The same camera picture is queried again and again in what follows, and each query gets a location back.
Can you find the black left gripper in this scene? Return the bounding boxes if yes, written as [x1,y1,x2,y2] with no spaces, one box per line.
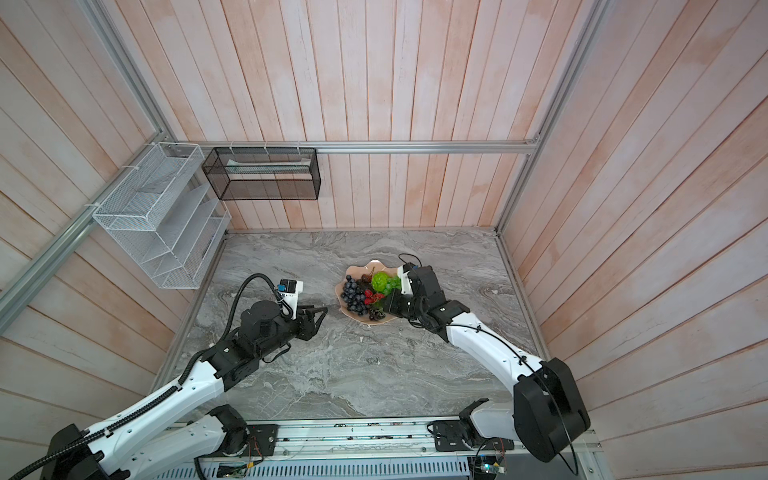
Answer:
[257,304,329,358]

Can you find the dark purple grape bunch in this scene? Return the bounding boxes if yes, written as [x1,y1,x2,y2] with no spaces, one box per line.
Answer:
[340,275,371,316]

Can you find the black cherry pair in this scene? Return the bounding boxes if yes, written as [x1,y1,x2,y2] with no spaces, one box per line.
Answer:
[368,307,387,322]

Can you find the bumpy green fake fruit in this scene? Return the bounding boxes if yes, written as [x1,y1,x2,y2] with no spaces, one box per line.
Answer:
[371,271,392,296]

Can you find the red cherry pair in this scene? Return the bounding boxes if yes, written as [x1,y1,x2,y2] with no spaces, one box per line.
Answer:
[363,290,385,305]

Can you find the green grape bunch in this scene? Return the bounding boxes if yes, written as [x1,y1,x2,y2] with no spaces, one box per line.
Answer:
[383,276,402,295]

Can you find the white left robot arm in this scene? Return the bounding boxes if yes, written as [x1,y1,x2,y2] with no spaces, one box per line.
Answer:
[36,300,328,479]

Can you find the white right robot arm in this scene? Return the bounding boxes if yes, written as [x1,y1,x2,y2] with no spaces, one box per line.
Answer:
[385,263,591,462]

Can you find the pink scalloped fruit bowl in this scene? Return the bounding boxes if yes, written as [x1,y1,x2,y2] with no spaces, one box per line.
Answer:
[335,260,400,325]

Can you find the white ventilation grille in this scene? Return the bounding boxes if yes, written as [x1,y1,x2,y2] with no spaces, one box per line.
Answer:
[143,457,472,480]

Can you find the green circuit board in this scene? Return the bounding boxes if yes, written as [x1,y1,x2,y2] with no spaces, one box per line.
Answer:
[473,457,506,480]

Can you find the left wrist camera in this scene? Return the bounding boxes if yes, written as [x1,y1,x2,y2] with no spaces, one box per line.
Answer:
[277,279,304,318]

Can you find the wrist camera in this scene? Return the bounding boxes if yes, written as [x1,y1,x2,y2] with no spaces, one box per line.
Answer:
[397,262,415,297]
[277,279,304,318]

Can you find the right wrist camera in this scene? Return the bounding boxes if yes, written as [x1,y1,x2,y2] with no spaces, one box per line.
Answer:
[397,262,415,297]

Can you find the black corrugated cable hose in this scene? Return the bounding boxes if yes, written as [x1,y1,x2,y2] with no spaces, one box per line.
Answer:
[5,272,280,480]

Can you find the aluminium mounting rail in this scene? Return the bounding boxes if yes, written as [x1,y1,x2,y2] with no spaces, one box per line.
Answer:
[104,413,604,466]

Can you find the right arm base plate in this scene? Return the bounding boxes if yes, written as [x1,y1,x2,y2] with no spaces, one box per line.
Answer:
[427,419,514,452]

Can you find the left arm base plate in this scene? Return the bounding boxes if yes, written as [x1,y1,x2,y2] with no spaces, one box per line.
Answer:
[204,424,279,458]

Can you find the black wire mesh basket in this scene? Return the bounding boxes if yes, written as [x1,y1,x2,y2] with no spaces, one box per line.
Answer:
[202,146,322,201]

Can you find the aluminium frame crossbar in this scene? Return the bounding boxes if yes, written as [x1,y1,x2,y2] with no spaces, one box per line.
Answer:
[173,140,538,155]

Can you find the white wire mesh shelf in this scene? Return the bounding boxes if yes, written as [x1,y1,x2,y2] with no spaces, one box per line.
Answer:
[93,142,231,290]

